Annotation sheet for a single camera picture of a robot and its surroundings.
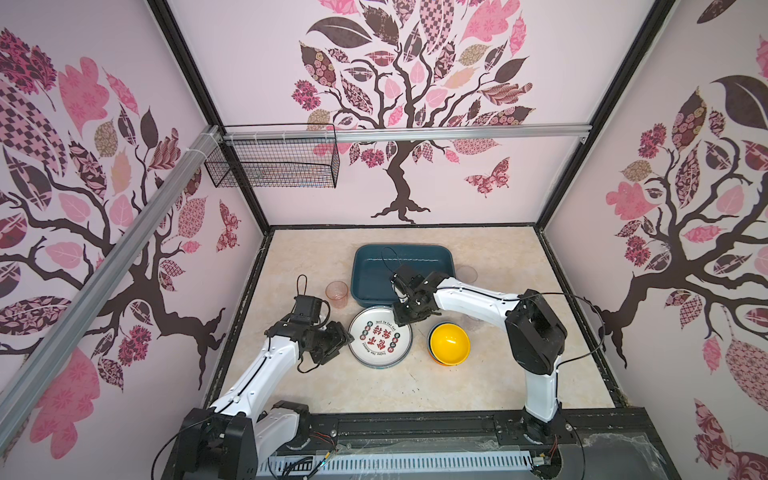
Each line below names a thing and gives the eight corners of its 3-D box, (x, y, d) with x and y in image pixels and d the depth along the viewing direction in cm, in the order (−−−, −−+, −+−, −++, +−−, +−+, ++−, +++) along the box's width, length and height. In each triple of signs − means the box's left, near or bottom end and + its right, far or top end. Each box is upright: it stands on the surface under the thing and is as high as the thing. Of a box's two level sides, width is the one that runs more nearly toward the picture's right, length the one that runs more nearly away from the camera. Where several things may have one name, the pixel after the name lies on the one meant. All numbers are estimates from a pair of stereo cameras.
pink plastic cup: (327, 309, 98) (323, 299, 93) (330, 291, 103) (327, 280, 98) (348, 309, 98) (346, 299, 93) (350, 291, 103) (348, 280, 98)
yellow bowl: (430, 371, 85) (433, 359, 77) (427, 337, 91) (430, 323, 84) (466, 371, 85) (473, 359, 77) (460, 337, 91) (467, 323, 84)
